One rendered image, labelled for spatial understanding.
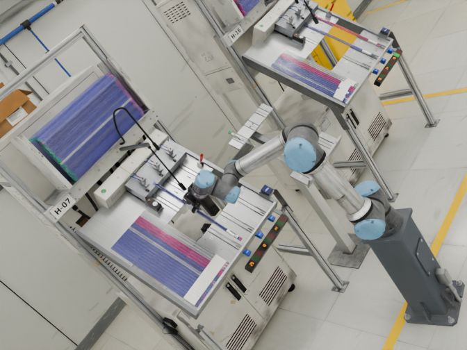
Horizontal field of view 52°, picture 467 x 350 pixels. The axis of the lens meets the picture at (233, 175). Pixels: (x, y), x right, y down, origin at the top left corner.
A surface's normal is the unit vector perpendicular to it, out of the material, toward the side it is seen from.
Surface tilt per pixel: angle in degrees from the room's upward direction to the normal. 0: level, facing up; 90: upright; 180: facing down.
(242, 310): 90
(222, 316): 90
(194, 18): 90
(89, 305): 90
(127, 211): 43
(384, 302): 0
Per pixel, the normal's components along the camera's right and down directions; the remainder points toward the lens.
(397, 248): -0.44, 0.68
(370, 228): -0.13, 0.69
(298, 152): -0.31, 0.51
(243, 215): 0.01, -0.55
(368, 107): 0.62, -0.03
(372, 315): -0.55, -0.72
